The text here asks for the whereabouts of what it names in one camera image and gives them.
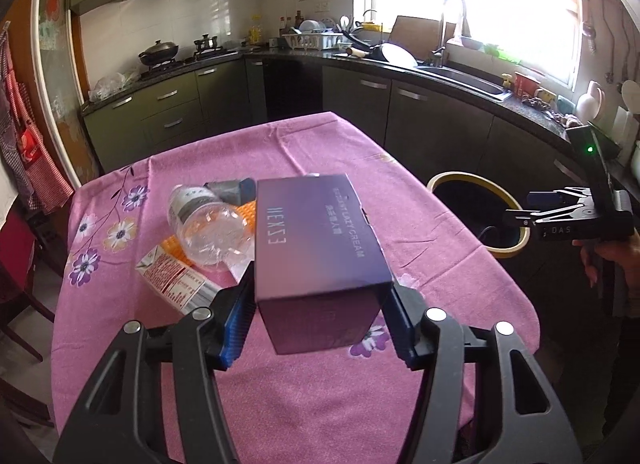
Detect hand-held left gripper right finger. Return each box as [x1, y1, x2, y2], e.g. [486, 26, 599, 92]
[382, 284, 583, 464]

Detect black wok with lid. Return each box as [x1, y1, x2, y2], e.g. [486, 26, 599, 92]
[137, 40, 180, 68]

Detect gas stove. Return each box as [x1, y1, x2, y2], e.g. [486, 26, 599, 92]
[135, 47, 241, 81]

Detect white dish rack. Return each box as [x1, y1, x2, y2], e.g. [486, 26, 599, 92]
[280, 18, 346, 50]

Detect yellow-rimmed trash bin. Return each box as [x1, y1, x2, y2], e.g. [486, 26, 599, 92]
[427, 171, 533, 259]

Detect wooden cutting board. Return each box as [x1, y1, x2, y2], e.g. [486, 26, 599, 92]
[389, 15, 446, 52]

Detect clear plastic bottle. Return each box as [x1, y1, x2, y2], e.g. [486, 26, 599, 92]
[167, 184, 258, 272]

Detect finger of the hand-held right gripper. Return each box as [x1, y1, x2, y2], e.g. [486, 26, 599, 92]
[504, 207, 597, 228]
[526, 187, 597, 208]

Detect red and white carton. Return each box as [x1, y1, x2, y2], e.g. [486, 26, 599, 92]
[135, 245, 223, 316]

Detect round white plate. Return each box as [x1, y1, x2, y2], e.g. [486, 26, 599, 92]
[620, 79, 640, 110]

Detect grey tube with blue cap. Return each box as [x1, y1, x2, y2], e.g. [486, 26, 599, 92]
[206, 177, 257, 205]

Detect steel faucet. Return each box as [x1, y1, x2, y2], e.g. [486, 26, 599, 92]
[431, 0, 473, 68]

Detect pink floral tablecloth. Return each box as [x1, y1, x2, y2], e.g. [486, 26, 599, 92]
[50, 112, 541, 464]

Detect red checkered apron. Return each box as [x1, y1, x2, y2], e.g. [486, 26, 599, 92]
[7, 77, 76, 207]

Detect person's right hand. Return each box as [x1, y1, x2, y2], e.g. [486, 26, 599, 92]
[573, 231, 640, 290]

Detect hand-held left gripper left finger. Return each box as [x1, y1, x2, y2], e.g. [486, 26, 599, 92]
[52, 257, 258, 464]

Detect orange foam fruit net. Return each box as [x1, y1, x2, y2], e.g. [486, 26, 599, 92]
[160, 201, 258, 275]

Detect white carton box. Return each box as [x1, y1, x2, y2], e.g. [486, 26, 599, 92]
[612, 107, 640, 142]

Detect green plastic containers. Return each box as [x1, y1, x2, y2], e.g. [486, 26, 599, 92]
[482, 43, 521, 62]

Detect kitchen base cabinets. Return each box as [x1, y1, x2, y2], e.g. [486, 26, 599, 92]
[82, 55, 640, 295]

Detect steel sink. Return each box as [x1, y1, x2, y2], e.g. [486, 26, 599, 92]
[415, 64, 513, 101]

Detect wooden chair with red cover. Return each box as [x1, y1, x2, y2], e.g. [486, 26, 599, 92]
[0, 204, 56, 362]

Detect purple cardboard box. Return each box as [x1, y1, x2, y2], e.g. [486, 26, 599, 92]
[254, 173, 393, 356]

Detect clear plastic bags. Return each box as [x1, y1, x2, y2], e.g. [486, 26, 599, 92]
[89, 72, 142, 102]

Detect red mug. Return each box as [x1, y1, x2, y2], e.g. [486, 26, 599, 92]
[514, 71, 543, 98]

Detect small steel pot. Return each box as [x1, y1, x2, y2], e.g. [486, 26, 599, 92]
[194, 33, 224, 58]

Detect sliding glass door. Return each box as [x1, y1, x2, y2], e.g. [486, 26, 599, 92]
[30, 0, 108, 190]

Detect black frying pan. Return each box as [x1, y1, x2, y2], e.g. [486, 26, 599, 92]
[345, 27, 388, 62]

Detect wall pipes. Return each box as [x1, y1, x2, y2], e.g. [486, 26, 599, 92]
[580, 0, 636, 85]

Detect black kitchen countertop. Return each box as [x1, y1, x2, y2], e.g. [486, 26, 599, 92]
[80, 42, 640, 185]

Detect white jug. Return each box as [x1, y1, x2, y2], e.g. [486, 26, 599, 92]
[575, 80, 606, 125]

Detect person's right forearm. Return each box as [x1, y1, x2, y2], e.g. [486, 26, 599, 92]
[600, 267, 640, 440]

